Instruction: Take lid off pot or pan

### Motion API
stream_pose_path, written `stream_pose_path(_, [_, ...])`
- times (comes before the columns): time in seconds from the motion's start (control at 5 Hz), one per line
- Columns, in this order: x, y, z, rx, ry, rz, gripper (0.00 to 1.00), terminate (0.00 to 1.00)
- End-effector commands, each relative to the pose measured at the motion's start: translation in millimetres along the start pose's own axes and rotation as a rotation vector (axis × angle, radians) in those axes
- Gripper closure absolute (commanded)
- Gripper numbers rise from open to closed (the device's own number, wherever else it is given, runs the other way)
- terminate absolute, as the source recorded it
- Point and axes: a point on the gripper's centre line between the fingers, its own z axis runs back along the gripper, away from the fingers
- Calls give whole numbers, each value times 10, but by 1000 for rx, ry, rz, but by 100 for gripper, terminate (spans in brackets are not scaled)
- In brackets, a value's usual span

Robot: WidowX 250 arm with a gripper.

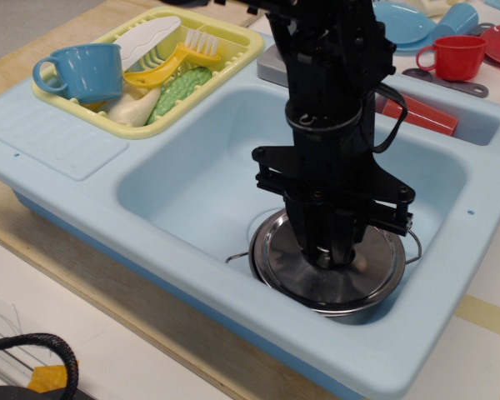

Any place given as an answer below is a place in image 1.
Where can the cream plastic object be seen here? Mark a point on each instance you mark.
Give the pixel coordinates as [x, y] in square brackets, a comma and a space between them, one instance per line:
[431, 8]

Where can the yellow dish brush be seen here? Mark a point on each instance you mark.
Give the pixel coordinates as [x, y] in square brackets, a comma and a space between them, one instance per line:
[199, 48]

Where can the green plastic vegetable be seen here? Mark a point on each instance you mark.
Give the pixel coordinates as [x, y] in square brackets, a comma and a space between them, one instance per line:
[179, 89]

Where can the cream plastic food piece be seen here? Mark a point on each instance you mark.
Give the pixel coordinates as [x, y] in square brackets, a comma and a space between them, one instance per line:
[134, 107]

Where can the orange tape piece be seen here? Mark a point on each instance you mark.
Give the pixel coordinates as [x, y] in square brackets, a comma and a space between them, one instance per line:
[45, 379]

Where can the light blue plastic plate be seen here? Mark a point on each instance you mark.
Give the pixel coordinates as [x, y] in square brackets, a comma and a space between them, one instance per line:
[405, 26]

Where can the white plastic knife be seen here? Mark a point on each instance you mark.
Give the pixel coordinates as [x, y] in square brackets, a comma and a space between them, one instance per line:
[139, 40]

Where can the light blue plastic tumbler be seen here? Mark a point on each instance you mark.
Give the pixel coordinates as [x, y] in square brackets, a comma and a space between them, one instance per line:
[460, 19]

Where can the blue plastic cup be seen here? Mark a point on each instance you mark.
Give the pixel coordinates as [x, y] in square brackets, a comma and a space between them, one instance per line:
[89, 73]

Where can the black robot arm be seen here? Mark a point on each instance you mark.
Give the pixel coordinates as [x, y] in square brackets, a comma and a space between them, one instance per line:
[336, 56]

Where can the red plastic mug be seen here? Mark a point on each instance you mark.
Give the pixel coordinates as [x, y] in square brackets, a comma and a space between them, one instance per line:
[453, 58]

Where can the red plastic tumbler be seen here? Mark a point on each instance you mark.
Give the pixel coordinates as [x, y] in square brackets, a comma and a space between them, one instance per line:
[421, 115]

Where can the steel pot lid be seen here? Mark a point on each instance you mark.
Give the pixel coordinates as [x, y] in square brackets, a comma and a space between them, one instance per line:
[291, 271]

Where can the grey plastic utensil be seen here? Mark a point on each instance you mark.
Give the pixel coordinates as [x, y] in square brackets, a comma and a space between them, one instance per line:
[470, 88]

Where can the black device base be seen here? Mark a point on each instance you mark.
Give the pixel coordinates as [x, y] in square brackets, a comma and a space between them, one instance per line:
[22, 393]

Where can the light blue toy sink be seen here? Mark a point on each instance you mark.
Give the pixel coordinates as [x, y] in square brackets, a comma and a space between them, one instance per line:
[183, 208]

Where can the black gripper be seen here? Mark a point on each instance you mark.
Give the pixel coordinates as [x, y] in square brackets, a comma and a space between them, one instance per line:
[331, 166]

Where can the grey toy faucet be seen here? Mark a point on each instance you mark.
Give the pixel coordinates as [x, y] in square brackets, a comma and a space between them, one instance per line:
[271, 67]

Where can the pale yellow dish rack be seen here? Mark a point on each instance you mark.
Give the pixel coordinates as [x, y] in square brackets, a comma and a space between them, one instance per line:
[237, 47]

